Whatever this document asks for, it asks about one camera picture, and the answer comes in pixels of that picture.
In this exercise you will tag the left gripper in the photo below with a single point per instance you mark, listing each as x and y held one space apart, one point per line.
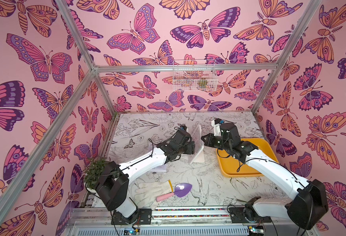
190 148

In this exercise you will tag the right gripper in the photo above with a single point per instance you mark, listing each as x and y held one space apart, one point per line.
209 140

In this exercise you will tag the clear acrylic menu holder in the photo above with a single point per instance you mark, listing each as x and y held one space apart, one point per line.
201 158

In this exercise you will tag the new dish-list menu sheet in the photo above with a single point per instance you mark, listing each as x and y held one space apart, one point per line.
196 136

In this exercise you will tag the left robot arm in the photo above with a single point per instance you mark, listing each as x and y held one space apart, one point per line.
113 183

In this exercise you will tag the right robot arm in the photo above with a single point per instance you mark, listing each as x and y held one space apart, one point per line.
307 204

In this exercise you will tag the yellow plastic tray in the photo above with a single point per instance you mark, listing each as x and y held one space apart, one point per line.
228 166

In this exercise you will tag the green item in basket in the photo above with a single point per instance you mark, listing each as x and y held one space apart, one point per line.
202 83

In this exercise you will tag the white work glove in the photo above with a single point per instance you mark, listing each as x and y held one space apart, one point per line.
145 196

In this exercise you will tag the potted green plant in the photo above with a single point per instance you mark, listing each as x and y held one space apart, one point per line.
93 173

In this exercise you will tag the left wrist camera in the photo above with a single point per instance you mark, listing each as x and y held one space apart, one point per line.
183 127

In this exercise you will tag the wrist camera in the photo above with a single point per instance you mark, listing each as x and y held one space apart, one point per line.
216 123
183 127

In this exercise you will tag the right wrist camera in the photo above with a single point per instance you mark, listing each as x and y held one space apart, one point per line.
216 123

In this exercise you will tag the purple trowel pink handle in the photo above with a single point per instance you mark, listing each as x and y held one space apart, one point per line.
181 190

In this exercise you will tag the white wire basket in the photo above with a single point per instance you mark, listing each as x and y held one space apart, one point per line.
186 76

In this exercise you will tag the aluminium mounting rail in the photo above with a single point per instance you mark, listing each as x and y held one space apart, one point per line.
180 221

